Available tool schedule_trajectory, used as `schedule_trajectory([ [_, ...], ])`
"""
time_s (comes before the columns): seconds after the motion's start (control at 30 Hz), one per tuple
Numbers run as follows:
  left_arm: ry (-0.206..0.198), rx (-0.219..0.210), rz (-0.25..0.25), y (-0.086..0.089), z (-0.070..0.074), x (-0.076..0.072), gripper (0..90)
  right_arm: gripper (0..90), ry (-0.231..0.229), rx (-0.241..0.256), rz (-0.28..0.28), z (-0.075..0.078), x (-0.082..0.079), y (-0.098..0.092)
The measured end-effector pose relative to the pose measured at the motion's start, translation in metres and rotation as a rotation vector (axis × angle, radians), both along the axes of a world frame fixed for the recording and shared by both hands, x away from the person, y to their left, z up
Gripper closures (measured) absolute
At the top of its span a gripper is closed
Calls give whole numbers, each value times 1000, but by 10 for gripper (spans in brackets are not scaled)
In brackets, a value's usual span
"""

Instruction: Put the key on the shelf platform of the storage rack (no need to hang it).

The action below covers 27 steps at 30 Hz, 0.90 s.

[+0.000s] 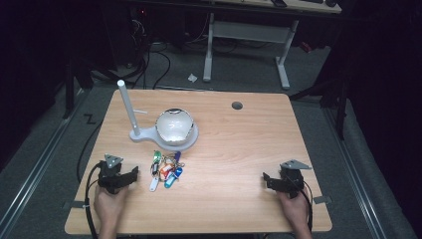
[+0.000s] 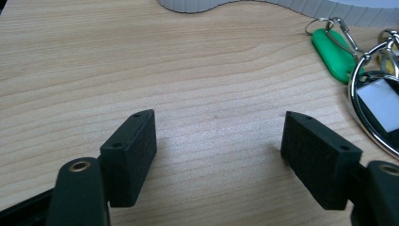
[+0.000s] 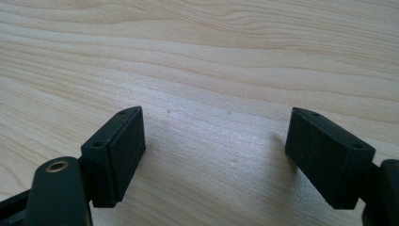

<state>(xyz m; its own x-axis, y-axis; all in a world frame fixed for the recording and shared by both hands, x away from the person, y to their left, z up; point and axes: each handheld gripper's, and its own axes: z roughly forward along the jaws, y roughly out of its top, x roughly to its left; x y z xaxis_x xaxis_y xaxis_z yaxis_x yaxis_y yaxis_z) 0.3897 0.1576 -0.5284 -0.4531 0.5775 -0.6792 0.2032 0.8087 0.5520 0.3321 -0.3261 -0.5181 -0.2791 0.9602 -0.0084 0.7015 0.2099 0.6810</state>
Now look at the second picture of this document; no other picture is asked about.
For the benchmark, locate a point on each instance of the silver carabiner clip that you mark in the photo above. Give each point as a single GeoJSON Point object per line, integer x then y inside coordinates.
{"type": "Point", "coordinates": [343, 34]}

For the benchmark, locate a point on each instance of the white ribbed tray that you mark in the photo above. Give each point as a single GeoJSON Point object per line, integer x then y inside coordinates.
{"type": "Point", "coordinates": [313, 8]}

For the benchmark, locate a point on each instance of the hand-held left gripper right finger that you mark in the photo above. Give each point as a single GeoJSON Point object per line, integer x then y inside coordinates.
{"type": "Point", "coordinates": [320, 160]}

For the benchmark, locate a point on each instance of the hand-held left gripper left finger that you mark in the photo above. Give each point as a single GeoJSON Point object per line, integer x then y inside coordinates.
{"type": "Point", "coordinates": [125, 163]}

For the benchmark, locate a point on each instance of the yellow key tag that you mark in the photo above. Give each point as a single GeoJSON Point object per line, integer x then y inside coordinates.
{"type": "Point", "coordinates": [388, 62]}

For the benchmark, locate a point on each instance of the green plastic key tag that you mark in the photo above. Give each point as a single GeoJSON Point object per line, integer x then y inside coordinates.
{"type": "Point", "coordinates": [332, 53]}

